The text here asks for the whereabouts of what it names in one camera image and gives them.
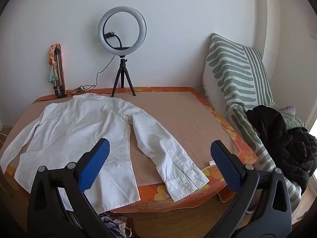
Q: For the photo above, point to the colourful patterned cloth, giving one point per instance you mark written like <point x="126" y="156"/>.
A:
<point x="52" y="62"/>

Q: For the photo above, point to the black mini tripod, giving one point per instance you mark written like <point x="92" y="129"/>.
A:
<point x="123" y="67"/>

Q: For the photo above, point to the blue striped cloth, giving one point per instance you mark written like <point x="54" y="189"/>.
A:
<point x="111" y="224"/>

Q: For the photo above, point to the white long-sleeved shirt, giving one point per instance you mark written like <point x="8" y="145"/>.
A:
<point x="74" y="133"/>

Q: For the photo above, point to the green striped pillow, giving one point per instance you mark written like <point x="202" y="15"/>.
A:
<point x="230" y="67"/>

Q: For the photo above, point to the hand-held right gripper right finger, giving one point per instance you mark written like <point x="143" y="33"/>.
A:
<point x="226" y="164"/>

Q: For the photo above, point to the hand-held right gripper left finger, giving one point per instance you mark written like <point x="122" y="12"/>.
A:
<point x="95" y="164"/>

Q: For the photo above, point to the black jacket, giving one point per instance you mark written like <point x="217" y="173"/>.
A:
<point x="279" y="138"/>

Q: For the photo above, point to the orange floral blanket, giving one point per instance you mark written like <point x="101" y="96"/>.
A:
<point x="218" y="115"/>

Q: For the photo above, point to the grey quilted jacket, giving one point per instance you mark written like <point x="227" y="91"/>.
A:
<point x="294" y="120"/>

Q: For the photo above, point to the folded metal tripod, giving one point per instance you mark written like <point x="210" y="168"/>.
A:
<point x="59" y="89"/>

